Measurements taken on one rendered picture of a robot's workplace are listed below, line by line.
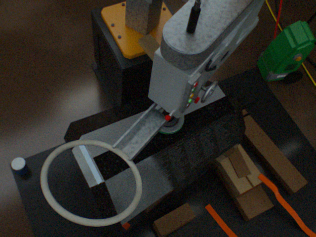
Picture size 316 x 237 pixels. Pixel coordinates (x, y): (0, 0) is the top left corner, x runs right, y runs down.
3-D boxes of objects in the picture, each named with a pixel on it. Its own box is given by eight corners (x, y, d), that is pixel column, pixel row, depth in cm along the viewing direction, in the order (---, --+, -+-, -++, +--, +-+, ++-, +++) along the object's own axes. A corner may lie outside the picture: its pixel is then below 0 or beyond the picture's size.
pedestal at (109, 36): (90, 64, 350) (84, 8, 285) (152, 43, 368) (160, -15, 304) (119, 121, 324) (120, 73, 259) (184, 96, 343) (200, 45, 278)
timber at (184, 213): (159, 239, 279) (161, 236, 269) (152, 224, 284) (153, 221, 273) (193, 219, 289) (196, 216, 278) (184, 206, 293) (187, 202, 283)
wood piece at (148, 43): (138, 42, 269) (138, 38, 264) (149, 37, 272) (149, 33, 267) (153, 62, 262) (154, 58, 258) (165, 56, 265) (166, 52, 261)
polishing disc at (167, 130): (190, 122, 234) (190, 121, 233) (163, 138, 227) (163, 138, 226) (171, 97, 241) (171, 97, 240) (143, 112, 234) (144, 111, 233)
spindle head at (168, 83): (182, 61, 228) (197, 9, 188) (212, 81, 223) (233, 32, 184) (146, 99, 212) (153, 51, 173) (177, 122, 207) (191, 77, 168)
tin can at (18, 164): (29, 163, 298) (25, 157, 286) (27, 175, 293) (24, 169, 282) (16, 163, 296) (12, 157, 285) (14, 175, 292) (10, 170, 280)
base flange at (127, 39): (99, 12, 284) (98, 8, 280) (156, -5, 298) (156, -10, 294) (126, 60, 265) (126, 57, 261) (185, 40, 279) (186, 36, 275)
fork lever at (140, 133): (181, 69, 230) (182, 64, 225) (206, 86, 225) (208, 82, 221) (106, 146, 199) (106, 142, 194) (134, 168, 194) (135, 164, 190)
